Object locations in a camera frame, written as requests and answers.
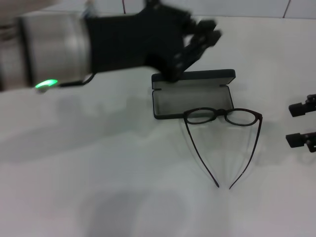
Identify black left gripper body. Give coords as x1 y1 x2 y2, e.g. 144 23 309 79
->
86 0 189 82

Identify black glasses case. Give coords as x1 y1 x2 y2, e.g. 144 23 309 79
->
151 69 236 121

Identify black glasses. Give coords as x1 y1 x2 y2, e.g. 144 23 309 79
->
183 106 264 190

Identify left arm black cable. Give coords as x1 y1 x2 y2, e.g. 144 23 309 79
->
58 73 96 87

